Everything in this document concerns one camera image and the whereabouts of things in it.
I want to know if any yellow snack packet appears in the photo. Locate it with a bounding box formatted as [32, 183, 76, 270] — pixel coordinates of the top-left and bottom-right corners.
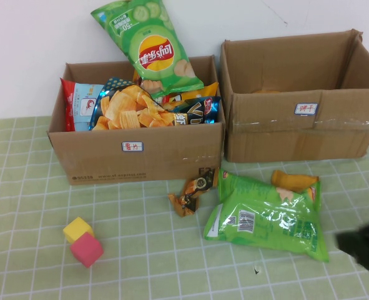
[270, 169, 320, 193]

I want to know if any green chip bag showing barcode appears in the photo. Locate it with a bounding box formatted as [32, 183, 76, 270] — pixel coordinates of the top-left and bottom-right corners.
[202, 167, 330, 263]

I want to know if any black and blue snack bag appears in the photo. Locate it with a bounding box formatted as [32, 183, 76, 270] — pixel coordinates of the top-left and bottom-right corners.
[171, 96, 222, 126]

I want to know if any clear packing tape strip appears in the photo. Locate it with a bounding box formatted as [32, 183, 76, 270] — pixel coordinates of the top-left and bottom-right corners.
[230, 118, 369, 134]

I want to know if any taped cardboard box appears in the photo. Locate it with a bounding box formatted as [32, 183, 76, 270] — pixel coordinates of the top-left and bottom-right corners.
[219, 28, 369, 163]

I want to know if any white label with red writing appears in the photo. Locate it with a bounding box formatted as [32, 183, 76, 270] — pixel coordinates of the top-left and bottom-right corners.
[294, 102, 318, 116]
[121, 141, 144, 153]

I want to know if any crumpled orange black wrapper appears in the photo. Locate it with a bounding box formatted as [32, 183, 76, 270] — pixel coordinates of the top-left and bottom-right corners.
[167, 174, 218, 218]

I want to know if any green checkered tablecloth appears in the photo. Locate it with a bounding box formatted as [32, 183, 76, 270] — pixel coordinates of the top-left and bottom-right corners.
[0, 116, 369, 300]

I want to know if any yellow chip bag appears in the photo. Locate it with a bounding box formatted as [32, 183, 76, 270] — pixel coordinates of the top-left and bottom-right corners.
[164, 81, 219, 104]

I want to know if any printed cardboard box of chips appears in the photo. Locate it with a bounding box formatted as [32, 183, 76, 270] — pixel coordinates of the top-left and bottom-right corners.
[46, 55, 226, 186]

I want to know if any blue bag with chip picture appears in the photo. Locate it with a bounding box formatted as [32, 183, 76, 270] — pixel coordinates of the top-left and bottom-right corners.
[89, 77, 175, 131]

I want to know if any pink foam cube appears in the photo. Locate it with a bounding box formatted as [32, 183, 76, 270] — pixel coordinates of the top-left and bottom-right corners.
[69, 231, 105, 269]

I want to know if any yellow foam cube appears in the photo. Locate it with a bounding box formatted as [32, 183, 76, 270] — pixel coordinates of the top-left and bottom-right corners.
[62, 217, 95, 244]

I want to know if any green chip bag showing logo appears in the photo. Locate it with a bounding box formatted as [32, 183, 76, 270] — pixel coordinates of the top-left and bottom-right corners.
[90, 0, 205, 96]

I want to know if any red light-blue shrimp chip bag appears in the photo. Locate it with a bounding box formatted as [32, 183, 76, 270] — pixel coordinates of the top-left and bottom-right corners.
[60, 77, 106, 132]

